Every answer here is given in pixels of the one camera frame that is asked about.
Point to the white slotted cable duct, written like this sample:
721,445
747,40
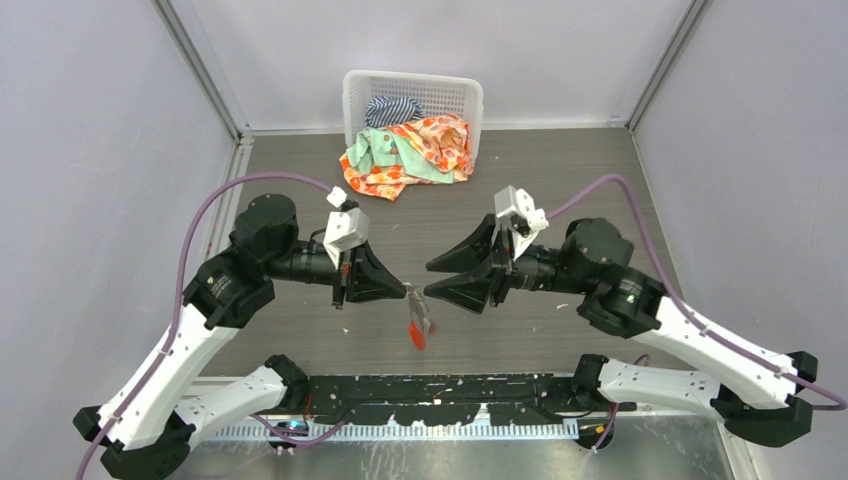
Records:
481,429

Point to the metal keyring holder red handle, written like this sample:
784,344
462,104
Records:
422,326

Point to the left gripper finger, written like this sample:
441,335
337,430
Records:
369,266
369,290

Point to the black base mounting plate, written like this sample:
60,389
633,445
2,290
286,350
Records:
439,400

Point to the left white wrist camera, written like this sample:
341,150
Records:
346,229

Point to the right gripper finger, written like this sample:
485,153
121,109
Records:
468,253
469,290

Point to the mint green cloth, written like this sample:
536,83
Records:
395,156

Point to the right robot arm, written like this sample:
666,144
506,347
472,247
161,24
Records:
753,391

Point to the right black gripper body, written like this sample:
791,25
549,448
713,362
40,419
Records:
505,271

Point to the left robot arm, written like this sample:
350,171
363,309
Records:
149,428

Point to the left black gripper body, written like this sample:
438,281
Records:
345,274

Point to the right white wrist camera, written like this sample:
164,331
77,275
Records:
516,212

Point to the blue striped cloth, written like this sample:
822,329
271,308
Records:
383,111

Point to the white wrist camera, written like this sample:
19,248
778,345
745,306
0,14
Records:
346,229
516,212

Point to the orange floral cloth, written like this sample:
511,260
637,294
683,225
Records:
446,142

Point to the white plastic laundry basket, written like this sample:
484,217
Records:
436,94

